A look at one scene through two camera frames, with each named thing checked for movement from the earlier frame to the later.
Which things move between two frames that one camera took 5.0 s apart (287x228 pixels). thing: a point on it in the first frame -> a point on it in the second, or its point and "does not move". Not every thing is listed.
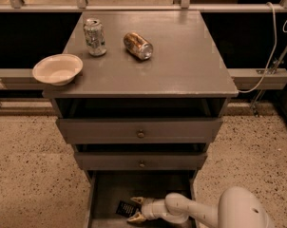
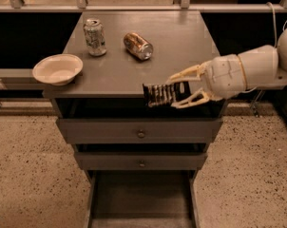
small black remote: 127,208 -> 164,95
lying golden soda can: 138,46 does not move
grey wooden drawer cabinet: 144,110 does not move
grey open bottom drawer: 106,188 does not move
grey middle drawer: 141,161 does not move
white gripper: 147,209 -> 225,76
